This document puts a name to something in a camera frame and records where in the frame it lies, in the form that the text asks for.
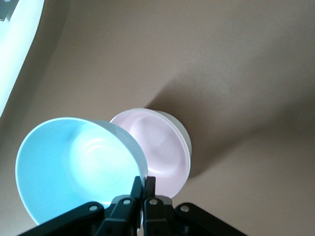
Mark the blue plastic bowl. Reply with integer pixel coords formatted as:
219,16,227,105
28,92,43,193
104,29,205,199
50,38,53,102
15,117,149,226

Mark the pink plastic bowl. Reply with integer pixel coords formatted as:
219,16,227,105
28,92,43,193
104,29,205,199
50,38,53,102
109,109,190,199

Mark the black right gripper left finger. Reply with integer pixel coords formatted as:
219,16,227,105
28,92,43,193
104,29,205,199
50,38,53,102
17,176,144,236

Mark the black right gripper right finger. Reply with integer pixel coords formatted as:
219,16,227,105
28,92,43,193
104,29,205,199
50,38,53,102
144,176,247,236

